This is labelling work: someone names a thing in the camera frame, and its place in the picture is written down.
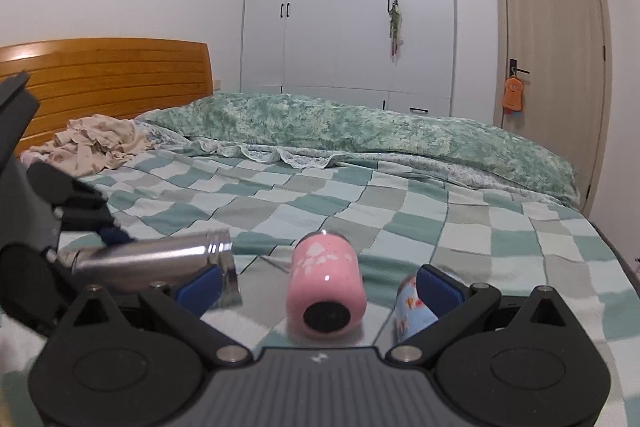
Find stainless steel cup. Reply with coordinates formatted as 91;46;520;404
54;229;238;295

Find blue cartoon cup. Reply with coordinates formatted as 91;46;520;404
394;268;465;343

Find pink cup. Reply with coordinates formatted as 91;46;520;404
285;230;367;337

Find beige crumpled clothes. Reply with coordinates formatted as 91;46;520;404
20;114;153;176

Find checkered green bed sheet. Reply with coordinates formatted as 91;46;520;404
0;146;640;427

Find wooden headboard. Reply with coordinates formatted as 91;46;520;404
1;37;220;154

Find green floral quilt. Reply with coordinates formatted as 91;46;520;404
136;93;580;207

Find orange hanging pouch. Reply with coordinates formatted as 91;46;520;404
502;76;524;114

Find green hanging ornament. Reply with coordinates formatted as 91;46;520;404
388;0;402;60

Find beige wooden door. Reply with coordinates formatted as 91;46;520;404
494;0;612;213

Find white wardrobe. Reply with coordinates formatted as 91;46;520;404
241;0;456;116

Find black door handle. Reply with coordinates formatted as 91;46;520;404
508;58;530;77

